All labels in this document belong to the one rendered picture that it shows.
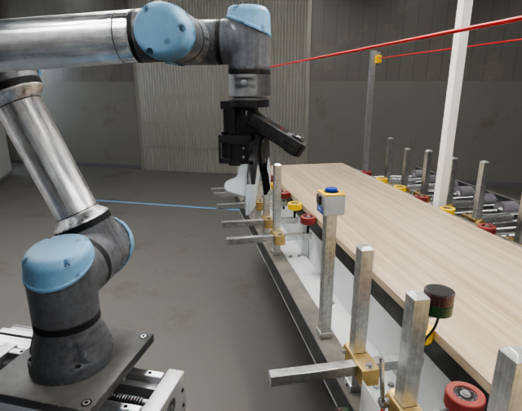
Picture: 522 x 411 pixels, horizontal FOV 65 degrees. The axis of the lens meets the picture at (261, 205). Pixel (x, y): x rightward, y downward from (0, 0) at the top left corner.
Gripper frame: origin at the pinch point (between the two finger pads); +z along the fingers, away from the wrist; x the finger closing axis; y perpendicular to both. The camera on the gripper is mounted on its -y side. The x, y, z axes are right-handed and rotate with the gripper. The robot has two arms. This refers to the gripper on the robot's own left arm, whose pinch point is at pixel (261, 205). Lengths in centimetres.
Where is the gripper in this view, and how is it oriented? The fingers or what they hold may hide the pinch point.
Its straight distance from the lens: 79.7
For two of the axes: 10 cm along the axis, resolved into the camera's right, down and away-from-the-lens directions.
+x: -2.2, 2.7, -9.3
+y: -9.7, -0.6, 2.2
